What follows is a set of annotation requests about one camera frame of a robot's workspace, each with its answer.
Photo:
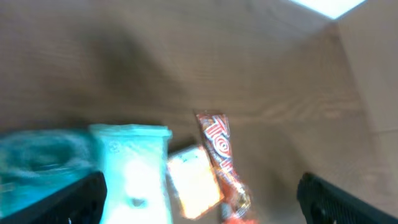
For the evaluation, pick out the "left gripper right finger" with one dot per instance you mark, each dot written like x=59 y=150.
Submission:
x=324 y=203

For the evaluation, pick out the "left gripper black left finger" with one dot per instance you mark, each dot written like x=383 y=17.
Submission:
x=81 y=202

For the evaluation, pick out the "teal mouthwash bottle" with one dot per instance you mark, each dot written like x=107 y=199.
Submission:
x=36 y=164

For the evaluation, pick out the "teal wet wipes pack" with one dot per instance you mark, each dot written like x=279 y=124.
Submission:
x=133 y=161

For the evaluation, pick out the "orange tissue pack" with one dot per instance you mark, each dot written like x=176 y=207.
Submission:
x=194 y=181

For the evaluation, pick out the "red chocolate bar wrapper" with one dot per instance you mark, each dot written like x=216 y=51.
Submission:
x=236 y=206

